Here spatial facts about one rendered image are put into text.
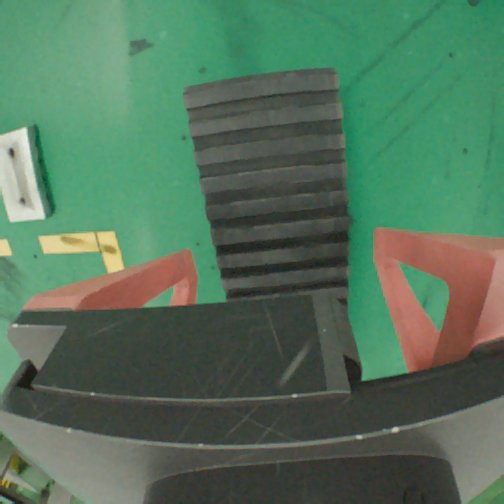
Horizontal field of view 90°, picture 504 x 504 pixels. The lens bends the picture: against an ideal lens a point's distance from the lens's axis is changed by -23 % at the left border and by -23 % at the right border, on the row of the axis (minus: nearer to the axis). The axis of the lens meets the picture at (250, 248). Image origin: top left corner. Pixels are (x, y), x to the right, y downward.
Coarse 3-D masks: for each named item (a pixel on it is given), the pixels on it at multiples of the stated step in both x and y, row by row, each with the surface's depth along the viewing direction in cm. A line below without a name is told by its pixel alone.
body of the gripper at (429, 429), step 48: (384, 384) 4; (432, 384) 3; (480, 384) 3; (48, 432) 3; (96, 432) 3; (144, 432) 3; (192, 432) 3; (240, 432) 3; (288, 432) 3; (336, 432) 3; (384, 432) 3; (432, 432) 3; (480, 432) 3; (96, 480) 4; (144, 480) 4; (192, 480) 3; (240, 480) 3; (288, 480) 3; (336, 480) 3; (384, 480) 3; (432, 480) 3; (480, 480) 4
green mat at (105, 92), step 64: (0, 0) 9; (64, 0) 10; (128, 0) 10; (192, 0) 10; (256, 0) 10; (320, 0) 10; (384, 0) 10; (448, 0) 9; (0, 64) 11; (64, 64) 12; (128, 64) 12; (192, 64) 12; (256, 64) 12; (320, 64) 12; (384, 64) 11; (448, 64) 11; (0, 128) 13; (64, 128) 13; (128, 128) 13; (384, 128) 13; (448, 128) 12; (0, 192) 15; (64, 192) 15; (128, 192) 15; (192, 192) 15; (384, 192) 14; (448, 192) 14; (0, 256) 17; (64, 256) 17; (128, 256) 16; (0, 320) 20; (384, 320) 18; (0, 384) 25
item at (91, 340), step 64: (192, 256) 13; (64, 320) 5; (128, 320) 5; (192, 320) 5; (256, 320) 5; (320, 320) 5; (64, 384) 4; (128, 384) 4; (192, 384) 4; (256, 384) 4; (320, 384) 4
